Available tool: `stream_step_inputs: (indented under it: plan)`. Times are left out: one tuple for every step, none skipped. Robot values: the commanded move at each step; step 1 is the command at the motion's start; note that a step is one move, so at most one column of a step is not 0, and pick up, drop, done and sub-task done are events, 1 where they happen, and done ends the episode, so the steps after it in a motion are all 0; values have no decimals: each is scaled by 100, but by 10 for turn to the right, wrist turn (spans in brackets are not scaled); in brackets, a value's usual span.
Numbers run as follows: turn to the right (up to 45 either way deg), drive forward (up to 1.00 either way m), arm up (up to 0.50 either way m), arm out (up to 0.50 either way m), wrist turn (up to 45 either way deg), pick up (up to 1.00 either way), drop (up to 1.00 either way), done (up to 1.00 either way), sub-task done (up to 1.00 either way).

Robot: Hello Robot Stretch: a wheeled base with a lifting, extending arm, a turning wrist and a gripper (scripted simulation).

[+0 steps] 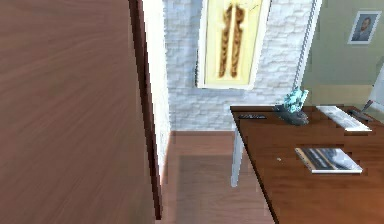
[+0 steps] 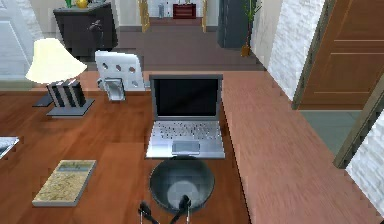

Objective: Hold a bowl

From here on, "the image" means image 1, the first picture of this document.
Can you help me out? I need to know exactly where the black remote control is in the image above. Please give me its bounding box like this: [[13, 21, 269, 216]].
[[238, 113, 268, 120]]

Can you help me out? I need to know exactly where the turquoise crystal statue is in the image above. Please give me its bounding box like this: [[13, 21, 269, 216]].
[[273, 87, 310, 126]]

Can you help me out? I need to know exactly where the brown wooden room door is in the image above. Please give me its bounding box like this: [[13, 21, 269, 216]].
[[0, 0, 164, 224]]

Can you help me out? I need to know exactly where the brown wooden table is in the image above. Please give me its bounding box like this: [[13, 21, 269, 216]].
[[229, 105, 384, 224]]

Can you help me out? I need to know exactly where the grey cover book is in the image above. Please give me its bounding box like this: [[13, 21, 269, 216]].
[[294, 147, 364, 175]]

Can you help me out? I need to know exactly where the white keyboard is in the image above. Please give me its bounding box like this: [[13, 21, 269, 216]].
[[315, 105, 373, 133]]

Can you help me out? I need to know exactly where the white computer monitor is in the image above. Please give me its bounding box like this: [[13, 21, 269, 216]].
[[348, 63, 384, 122]]

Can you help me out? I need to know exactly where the framed portrait picture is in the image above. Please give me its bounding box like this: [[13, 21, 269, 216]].
[[347, 10, 382, 45]]

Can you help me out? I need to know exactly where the yellow framed wall picture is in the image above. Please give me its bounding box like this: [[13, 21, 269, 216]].
[[195, 0, 272, 90]]

